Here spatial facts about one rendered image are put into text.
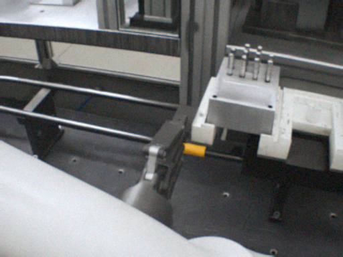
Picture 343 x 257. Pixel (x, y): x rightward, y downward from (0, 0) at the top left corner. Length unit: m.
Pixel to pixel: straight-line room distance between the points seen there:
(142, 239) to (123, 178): 0.59
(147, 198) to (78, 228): 0.26
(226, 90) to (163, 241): 0.40
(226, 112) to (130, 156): 0.32
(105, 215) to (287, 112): 0.48
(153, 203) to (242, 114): 0.20
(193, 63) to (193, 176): 0.22
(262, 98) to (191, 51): 0.24
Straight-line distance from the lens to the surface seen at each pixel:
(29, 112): 0.74
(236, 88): 0.57
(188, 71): 0.78
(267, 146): 0.57
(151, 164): 0.45
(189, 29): 0.73
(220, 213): 0.71
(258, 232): 0.70
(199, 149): 0.62
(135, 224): 0.19
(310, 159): 0.62
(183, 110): 0.59
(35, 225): 0.17
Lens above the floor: 1.24
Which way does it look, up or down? 40 degrees down
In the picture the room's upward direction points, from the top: straight up
